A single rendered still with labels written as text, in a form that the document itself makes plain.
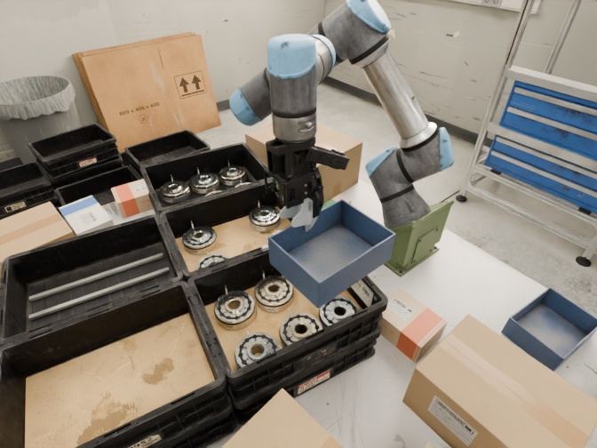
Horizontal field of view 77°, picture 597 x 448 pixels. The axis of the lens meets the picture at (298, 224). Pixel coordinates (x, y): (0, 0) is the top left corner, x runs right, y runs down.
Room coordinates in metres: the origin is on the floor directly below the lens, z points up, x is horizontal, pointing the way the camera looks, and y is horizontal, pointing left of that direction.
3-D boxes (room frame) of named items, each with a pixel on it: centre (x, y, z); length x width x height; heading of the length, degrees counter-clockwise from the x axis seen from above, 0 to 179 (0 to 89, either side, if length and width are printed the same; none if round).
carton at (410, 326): (0.63, -0.30, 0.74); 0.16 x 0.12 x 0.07; 41
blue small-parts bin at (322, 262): (0.54, -0.07, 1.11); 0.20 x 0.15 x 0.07; 129
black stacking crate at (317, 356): (0.58, 0.03, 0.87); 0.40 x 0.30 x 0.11; 119
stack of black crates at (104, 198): (1.66, 1.06, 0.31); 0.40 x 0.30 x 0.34; 129
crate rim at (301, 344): (0.58, 0.03, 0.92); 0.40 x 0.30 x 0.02; 119
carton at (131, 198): (1.23, 0.65, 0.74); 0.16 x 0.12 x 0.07; 123
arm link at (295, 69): (0.60, 0.01, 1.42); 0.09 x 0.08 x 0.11; 162
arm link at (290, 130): (0.59, 0.00, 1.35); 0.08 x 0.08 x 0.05
